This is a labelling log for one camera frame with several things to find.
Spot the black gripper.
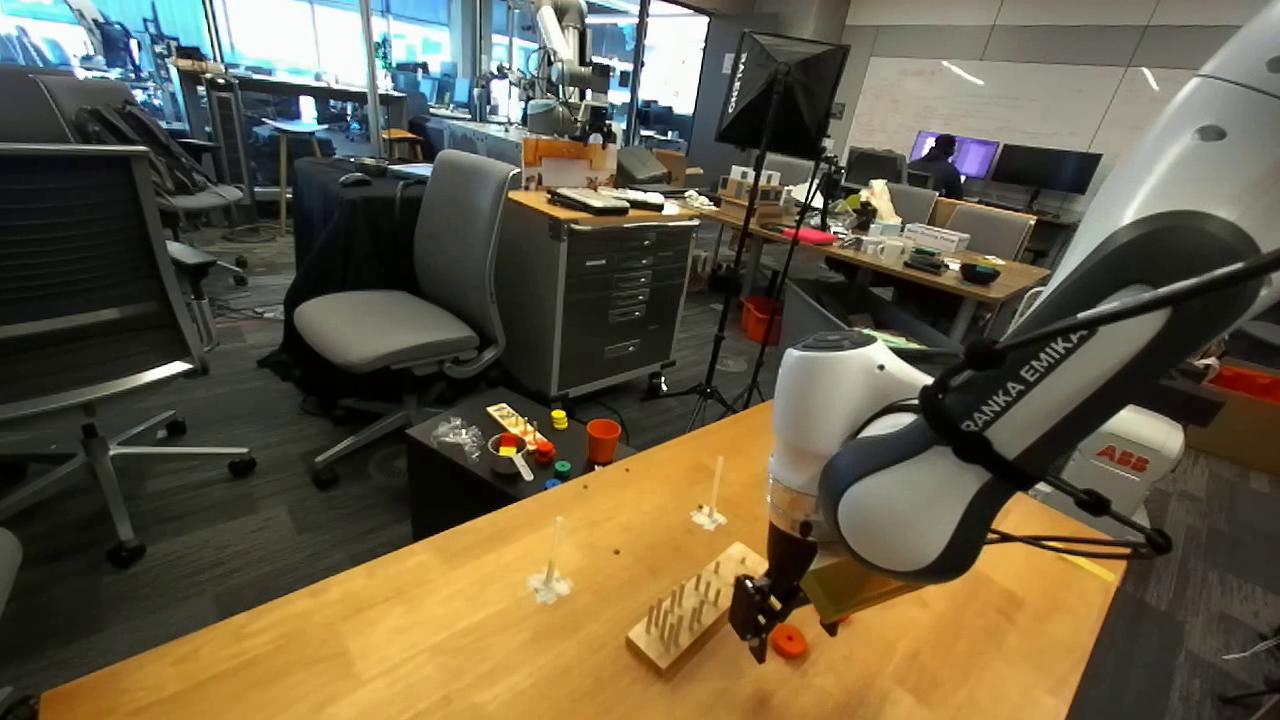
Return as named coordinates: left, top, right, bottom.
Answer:
left=729, top=529, right=815, bottom=662

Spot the orange disc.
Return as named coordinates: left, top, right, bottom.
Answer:
left=770, top=623, right=806, bottom=659

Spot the white ABB robot base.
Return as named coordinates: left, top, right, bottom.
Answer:
left=1062, top=403, right=1185, bottom=519

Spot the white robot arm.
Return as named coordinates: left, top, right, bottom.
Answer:
left=729, top=0, right=1280, bottom=650

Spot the wooden peg rack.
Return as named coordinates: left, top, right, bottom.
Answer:
left=623, top=545, right=766, bottom=670

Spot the clear plastic stand far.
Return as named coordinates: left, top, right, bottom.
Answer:
left=692, top=454, right=729, bottom=532

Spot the orange cup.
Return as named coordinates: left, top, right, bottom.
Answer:
left=585, top=415, right=623, bottom=464

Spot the grey drawer cabinet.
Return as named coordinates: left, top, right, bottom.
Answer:
left=496, top=191, right=701, bottom=400

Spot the grey office chair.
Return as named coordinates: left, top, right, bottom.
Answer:
left=292, top=150, right=514, bottom=486

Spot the black softbox light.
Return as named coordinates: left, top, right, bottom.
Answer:
left=716, top=30, right=849, bottom=160

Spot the computer monitor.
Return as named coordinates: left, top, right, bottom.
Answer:
left=992, top=142, right=1099, bottom=197

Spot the black mesh office chair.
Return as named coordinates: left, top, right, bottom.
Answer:
left=0, top=142, right=207, bottom=568

